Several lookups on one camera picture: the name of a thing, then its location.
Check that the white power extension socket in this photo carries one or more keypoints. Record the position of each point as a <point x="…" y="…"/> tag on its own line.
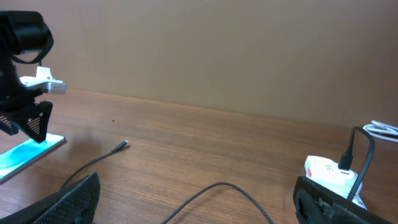
<point x="358" y="201"/>

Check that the white charger adapter plug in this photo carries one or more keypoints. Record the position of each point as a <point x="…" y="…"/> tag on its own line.
<point x="326" y="173"/>

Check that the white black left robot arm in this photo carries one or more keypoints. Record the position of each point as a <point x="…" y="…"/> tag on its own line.
<point x="25" y="38"/>

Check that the smartphone with cyan screen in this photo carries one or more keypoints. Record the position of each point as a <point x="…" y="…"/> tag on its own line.
<point x="19" y="157"/>

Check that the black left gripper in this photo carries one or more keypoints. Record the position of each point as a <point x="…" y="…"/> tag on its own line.
<point x="30" y="117"/>

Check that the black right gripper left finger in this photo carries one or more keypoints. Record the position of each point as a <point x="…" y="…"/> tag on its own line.
<point x="74" y="204"/>

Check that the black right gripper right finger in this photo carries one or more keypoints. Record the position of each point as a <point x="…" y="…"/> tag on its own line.
<point x="316" y="204"/>

